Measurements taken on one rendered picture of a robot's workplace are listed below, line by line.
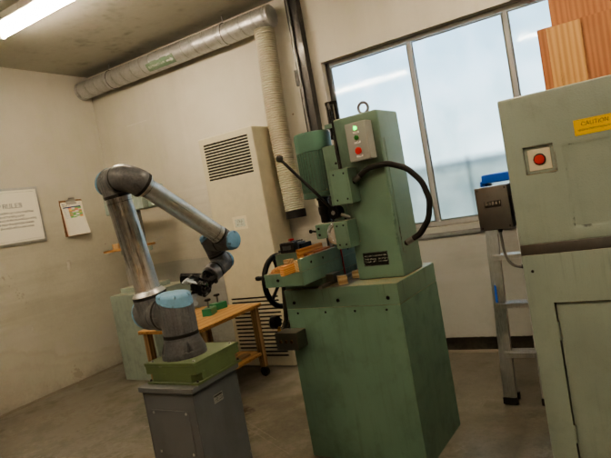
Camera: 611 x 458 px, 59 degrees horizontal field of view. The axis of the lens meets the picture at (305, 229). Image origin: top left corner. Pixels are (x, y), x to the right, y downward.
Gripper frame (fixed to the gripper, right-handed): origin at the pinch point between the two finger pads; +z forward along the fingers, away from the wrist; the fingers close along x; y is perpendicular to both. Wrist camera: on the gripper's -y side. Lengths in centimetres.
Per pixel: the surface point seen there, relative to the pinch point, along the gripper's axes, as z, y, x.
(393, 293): -21, 91, -23
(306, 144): -57, 33, -63
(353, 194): -39, 63, -53
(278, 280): -14.4, 42.1, -15.8
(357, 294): -21, 76, -16
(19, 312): -55, -203, 134
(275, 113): -182, -47, -25
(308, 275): -18, 54, -20
